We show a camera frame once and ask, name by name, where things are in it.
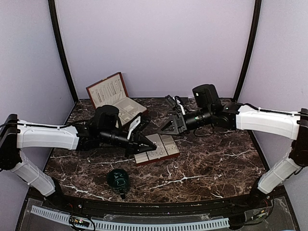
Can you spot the black front rail base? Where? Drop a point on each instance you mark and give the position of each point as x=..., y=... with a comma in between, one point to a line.
x=86, y=203

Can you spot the black frame post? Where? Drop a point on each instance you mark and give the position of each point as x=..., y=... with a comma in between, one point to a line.
x=249, y=50
x=61, y=51

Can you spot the red jewelry box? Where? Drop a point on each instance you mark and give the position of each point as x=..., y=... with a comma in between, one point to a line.
x=112, y=91

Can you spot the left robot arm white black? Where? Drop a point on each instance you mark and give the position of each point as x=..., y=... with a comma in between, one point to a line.
x=103, y=128

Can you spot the right black frame post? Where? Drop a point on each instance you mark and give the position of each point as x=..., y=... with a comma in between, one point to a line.
x=249, y=50

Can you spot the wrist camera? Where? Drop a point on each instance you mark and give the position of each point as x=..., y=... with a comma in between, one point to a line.
x=176, y=104
x=138, y=123

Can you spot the dark green glass mug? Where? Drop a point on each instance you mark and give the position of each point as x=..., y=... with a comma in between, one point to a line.
x=118, y=181

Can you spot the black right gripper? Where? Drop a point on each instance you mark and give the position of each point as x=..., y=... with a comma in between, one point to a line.
x=181, y=124

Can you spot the left black frame post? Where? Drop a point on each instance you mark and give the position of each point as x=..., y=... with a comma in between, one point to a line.
x=61, y=51

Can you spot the white slotted cable duct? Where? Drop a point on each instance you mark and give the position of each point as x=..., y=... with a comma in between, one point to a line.
x=125, y=223

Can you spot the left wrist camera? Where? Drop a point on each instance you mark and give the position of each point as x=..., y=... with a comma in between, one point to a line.
x=138, y=123

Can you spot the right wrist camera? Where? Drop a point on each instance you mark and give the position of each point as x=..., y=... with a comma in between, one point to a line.
x=176, y=104

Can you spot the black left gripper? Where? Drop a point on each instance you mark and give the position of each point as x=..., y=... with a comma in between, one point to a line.
x=134, y=145

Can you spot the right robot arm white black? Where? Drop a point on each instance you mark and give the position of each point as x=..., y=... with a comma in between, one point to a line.
x=232, y=116

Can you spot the red jewelry tray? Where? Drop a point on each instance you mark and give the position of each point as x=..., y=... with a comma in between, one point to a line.
x=166, y=149

